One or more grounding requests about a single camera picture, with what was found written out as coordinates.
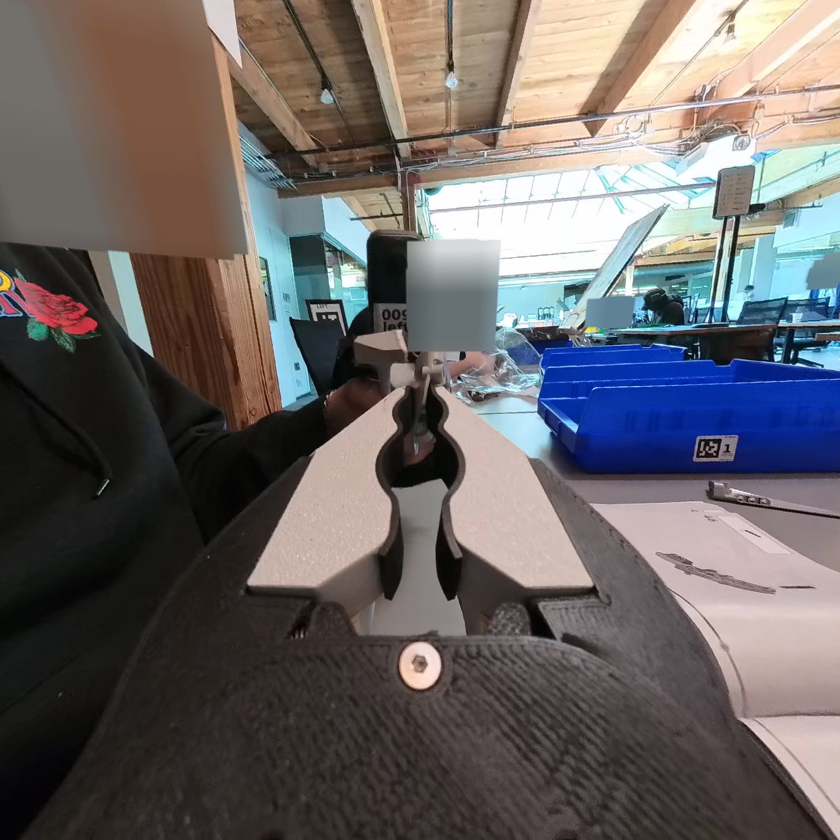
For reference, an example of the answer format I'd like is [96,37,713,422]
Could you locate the tilted white board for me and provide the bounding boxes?
[576,203,672,330]

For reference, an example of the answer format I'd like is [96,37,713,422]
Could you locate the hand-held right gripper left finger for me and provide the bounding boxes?
[247,386,417,635]

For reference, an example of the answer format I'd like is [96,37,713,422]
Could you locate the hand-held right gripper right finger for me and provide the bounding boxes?
[430,386,596,636]

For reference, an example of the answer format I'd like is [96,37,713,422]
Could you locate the wooden post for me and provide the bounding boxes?
[130,36,284,431]

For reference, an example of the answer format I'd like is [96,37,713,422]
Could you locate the person's left hand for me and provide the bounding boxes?
[325,378,391,440]

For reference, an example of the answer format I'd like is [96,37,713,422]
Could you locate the blue plastic bin with tag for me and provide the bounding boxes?
[537,382,840,475]

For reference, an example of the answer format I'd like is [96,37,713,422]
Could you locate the sign on black stand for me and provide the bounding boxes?
[709,165,757,363]

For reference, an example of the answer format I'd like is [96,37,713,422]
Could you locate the grey desk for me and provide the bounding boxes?
[392,392,840,637]

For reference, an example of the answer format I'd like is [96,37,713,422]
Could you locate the clear plastic bag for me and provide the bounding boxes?
[458,327,544,396]

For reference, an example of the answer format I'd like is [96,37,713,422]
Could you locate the white printed paper sheet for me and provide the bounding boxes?
[589,500,840,840]

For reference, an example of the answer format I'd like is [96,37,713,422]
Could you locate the black office chair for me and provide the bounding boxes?
[289,318,357,396]

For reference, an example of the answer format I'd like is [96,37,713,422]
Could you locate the person's left forearm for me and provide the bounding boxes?
[177,397,329,546]

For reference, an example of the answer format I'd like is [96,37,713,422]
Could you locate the black mesh chair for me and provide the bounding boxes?
[737,296,790,327]

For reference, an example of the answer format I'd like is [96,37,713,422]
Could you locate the wooden table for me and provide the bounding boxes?
[616,320,790,363]

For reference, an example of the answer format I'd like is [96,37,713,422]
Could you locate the small grey toy part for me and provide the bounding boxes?
[412,351,451,458]

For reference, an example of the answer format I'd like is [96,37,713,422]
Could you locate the framed black white poster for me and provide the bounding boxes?
[304,298,349,330]

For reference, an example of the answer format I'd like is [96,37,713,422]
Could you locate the person's black hoodie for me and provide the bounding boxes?
[0,241,227,840]

